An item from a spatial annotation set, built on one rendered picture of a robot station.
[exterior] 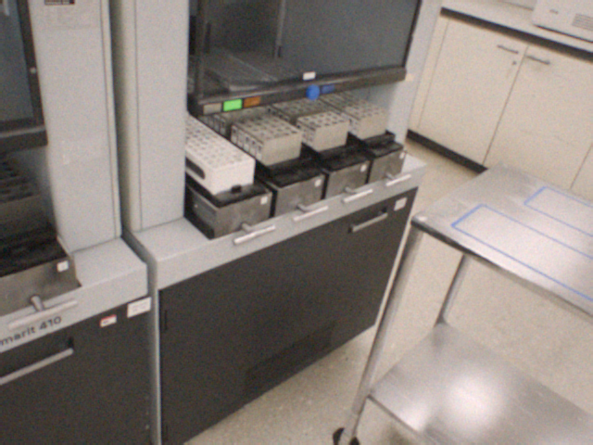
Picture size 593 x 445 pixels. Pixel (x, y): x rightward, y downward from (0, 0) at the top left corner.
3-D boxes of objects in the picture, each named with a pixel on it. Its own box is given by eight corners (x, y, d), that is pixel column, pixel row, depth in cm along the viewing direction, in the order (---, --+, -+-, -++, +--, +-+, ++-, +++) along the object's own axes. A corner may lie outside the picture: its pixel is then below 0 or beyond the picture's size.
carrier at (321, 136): (339, 140, 126) (344, 118, 123) (345, 144, 125) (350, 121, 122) (305, 149, 119) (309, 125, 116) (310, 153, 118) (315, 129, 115)
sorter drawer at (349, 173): (171, 97, 157) (171, 69, 152) (209, 92, 165) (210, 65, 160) (337, 209, 115) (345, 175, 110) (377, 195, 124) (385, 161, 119)
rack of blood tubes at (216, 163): (139, 139, 115) (138, 113, 112) (178, 132, 122) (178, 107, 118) (212, 199, 98) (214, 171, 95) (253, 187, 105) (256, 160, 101)
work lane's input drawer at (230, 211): (73, 113, 138) (69, 81, 133) (120, 106, 146) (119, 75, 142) (227, 252, 96) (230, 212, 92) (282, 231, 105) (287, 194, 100)
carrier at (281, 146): (294, 152, 117) (297, 128, 114) (299, 156, 116) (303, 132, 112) (254, 163, 110) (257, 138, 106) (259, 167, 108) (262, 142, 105)
